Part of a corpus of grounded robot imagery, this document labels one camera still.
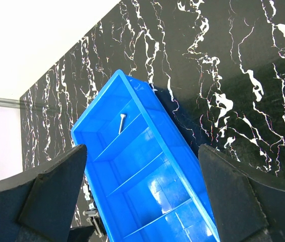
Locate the silver T-nut four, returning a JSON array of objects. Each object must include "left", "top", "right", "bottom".
[{"left": 85, "top": 195, "right": 91, "bottom": 201}]

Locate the silver bolt one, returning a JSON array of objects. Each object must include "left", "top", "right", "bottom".
[{"left": 118, "top": 113, "right": 126, "bottom": 134}]

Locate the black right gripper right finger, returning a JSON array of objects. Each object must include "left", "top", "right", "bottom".
[{"left": 198, "top": 144, "right": 285, "bottom": 241}]

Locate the silver bolt two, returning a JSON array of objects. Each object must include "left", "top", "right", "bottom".
[{"left": 83, "top": 210, "right": 99, "bottom": 217}]

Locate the silver T-nut five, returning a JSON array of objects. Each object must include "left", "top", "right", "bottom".
[{"left": 89, "top": 203, "right": 95, "bottom": 209}]

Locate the blue plastic divided bin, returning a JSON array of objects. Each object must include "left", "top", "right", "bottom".
[{"left": 71, "top": 70, "right": 219, "bottom": 241}]

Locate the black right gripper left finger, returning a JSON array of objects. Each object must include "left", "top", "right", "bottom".
[{"left": 0, "top": 145, "right": 87, "bottom": 241}]

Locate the silver T-nut one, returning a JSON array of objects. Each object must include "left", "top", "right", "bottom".
[{"left": 83, "top": 186, "right": 89, "bottom": 193}]

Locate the silver bolt four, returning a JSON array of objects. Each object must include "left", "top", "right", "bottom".
[{"left": 86, "top": 217, "right": 103, "bottom": 238}]

